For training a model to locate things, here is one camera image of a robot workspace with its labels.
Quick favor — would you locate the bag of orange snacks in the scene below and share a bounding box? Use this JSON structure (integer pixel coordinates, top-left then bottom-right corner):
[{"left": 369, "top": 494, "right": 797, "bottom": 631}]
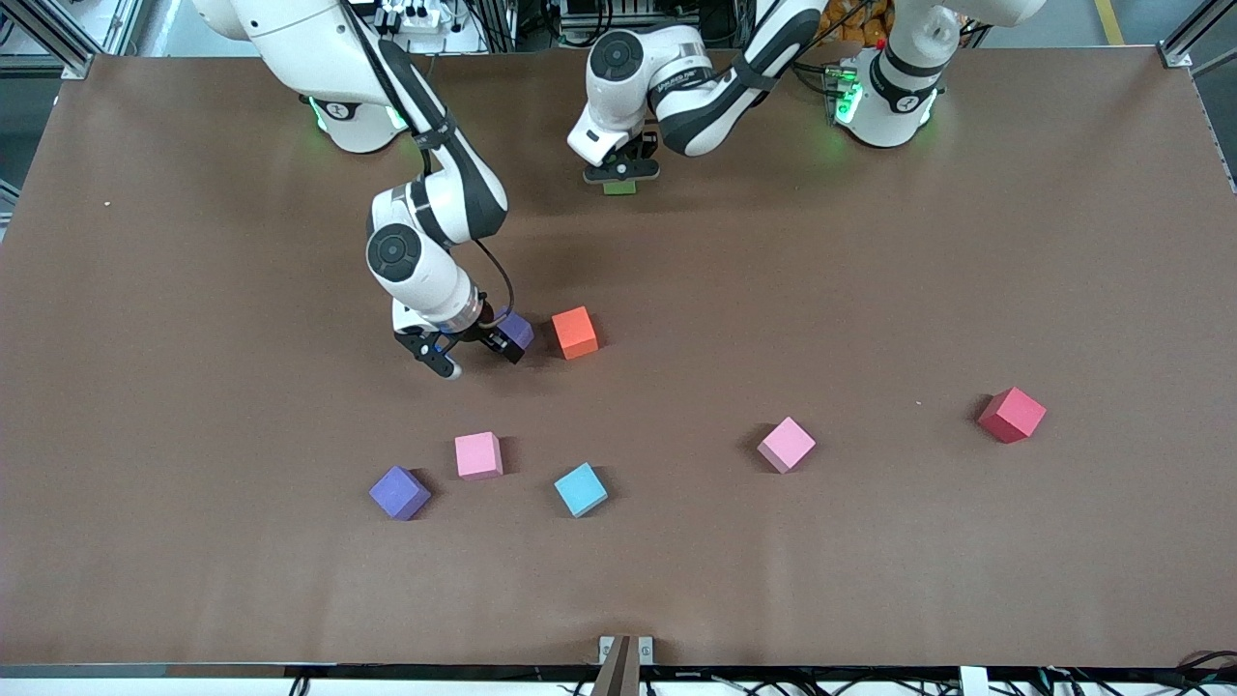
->
[{"left": 817, "top": 0, "right": 895, "bottom": 49}]

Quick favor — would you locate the pink foam cube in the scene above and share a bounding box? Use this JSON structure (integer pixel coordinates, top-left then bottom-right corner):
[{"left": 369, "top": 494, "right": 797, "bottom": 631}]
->
[
  {"left": 454, "top": 431, "right": 505, "bottom": 481},
  {"left": 757, "top": 416, "right": 818, "bottom": 475}
]

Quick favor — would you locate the aluminium frame profile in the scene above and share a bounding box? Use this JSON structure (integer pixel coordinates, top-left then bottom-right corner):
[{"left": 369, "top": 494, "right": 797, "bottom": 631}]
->
[
  {"left": 53, "top": 0, "right": 146, "bottom": 80},
  {"left": 1160, "top": 0, "right": 1237, "bottom": 69}
]

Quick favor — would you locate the orange foam cube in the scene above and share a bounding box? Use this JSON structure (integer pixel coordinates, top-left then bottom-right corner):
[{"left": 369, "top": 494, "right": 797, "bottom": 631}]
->
[{"left": 551, "top": 305, "right": 600, "bottom": 362}]

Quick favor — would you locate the black looped cable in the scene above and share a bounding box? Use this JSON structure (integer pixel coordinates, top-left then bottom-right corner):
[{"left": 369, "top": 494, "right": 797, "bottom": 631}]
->
[{"left": 1171, "top": 650, "right": 1237, "bottom": 680}]

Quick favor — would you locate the white power strip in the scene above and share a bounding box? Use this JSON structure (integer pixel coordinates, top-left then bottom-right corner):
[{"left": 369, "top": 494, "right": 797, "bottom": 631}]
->
[{"left": 377, "top": 0, "right": 447, "bottom": 30}]

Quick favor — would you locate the brown table mat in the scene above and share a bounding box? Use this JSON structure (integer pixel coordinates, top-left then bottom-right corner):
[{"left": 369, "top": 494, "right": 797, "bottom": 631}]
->
[{"left": 0, "top": 46, "right": 1237, "bottom": 670}]

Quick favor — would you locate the red foam cube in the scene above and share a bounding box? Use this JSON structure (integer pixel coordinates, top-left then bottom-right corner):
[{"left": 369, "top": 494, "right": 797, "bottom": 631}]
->
[{"left": 977, "top": 387, "right": 1048, "bottom": 445}]

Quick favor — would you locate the metal bracket with brown strip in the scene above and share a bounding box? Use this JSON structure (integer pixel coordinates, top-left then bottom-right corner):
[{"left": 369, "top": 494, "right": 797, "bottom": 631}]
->
[{"left": 591, "top": 634, "right": 655, "bottom": 696}]

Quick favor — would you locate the light blue foam cube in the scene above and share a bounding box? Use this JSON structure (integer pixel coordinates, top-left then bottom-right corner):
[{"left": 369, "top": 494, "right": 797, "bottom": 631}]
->
[{"left": 553, "top": 462, "right": 610, "bottom": 519}]

